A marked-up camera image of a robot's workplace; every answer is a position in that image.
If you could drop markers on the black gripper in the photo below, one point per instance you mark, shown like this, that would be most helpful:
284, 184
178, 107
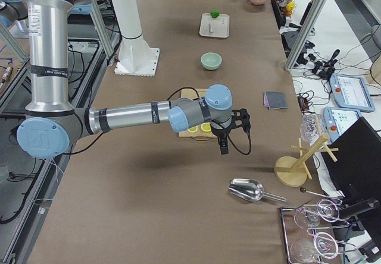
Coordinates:
221, 133

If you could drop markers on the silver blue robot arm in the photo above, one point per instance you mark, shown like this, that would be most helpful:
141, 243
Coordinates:
52, 123

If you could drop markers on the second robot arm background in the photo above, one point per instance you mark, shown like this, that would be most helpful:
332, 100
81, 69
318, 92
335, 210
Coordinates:
11, 11

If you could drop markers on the mint green bowl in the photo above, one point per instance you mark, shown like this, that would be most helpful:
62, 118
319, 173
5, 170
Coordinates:
211, 60

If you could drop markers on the lemon slice right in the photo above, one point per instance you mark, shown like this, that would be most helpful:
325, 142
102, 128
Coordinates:
206, 127

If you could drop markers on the lemon slice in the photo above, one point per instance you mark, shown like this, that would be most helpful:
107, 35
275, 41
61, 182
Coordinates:
193, 129
206, 127

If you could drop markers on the wooden cutting board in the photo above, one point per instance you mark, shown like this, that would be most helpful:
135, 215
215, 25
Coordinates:
199, 135

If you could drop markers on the lemon slice left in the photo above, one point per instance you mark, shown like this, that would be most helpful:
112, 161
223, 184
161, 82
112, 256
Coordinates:
193, 129

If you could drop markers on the metal scoop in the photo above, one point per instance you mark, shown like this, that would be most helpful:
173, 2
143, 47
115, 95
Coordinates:
251, 190

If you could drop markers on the grey folded cloth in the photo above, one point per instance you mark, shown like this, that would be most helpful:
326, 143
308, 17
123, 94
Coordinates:
274, 100

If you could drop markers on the wooden mug tree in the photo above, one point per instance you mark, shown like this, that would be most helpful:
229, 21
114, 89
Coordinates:
294, 172

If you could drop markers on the clear plastic container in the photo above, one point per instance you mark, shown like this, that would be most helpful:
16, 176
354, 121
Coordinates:
311, 127

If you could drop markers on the white cartoon tray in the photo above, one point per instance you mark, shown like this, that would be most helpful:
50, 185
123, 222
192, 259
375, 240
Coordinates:
214, 27

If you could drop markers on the lower teach pendant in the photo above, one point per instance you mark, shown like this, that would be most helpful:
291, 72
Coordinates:
338, 120

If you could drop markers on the teach pendant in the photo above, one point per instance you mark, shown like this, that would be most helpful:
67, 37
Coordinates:
338, 120
351, 92

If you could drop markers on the upper wine glass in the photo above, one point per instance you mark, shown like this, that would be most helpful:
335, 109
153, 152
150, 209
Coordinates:
310, 216

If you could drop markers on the wine glass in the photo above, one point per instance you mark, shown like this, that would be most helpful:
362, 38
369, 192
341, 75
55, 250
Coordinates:
318, 249
310, 216

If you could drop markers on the upper teach pendant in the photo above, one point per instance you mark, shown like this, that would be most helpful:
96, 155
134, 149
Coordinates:
351, 92

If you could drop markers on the lower wine glass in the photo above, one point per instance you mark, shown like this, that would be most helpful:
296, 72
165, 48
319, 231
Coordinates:
318, 249

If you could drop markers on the black monitor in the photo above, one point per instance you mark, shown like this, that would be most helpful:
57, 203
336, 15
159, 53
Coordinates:
356, 173

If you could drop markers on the condiment bottle rack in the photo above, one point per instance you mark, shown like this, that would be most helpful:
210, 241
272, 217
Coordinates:
283, 10

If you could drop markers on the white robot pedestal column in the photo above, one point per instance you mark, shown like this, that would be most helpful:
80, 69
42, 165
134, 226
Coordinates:
135, 56

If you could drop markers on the wire glass rack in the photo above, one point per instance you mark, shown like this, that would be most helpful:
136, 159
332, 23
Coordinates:
292, 233

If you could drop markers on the aluminium frame post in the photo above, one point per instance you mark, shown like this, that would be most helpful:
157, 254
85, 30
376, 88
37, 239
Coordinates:
309, 22

